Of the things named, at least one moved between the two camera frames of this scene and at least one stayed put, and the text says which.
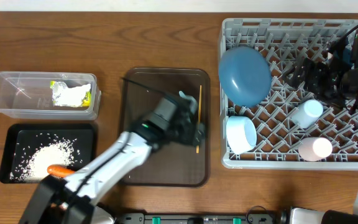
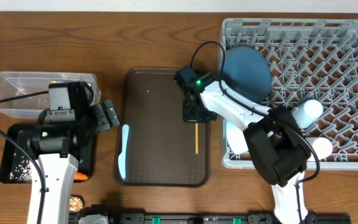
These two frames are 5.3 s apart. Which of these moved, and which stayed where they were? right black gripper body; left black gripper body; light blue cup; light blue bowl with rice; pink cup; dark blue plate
Moved: left black gripper body; right black gripper body
Stayed: pink cup; light blue cup; dark blue plate; light blue bowl with rice
